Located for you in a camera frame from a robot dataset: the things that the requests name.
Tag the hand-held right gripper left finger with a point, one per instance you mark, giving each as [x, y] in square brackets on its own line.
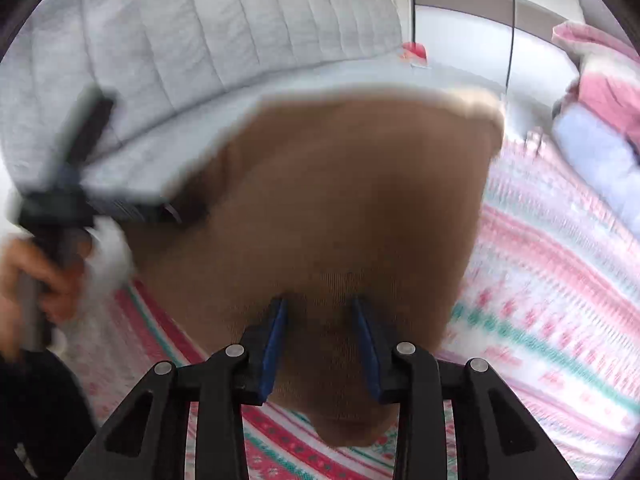
[277, 340]

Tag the red green patterned blanket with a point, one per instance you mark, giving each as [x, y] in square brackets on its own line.
[550, 310]

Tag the small red object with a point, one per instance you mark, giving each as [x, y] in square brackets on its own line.
[415, 52]

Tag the pink garment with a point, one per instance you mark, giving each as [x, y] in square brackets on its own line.
[605, 90]

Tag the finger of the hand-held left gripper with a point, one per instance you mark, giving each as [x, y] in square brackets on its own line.
[135, 210]
[90, 120]

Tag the grey quilted jacket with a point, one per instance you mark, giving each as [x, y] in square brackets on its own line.
[200, 25]

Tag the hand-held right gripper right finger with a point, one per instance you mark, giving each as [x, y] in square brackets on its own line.
[365, 355]

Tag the lavender folded cloth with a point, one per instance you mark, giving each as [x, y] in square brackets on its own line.
[600, 160]

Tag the person's left hand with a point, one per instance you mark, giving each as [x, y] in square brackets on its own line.
[65, 290]

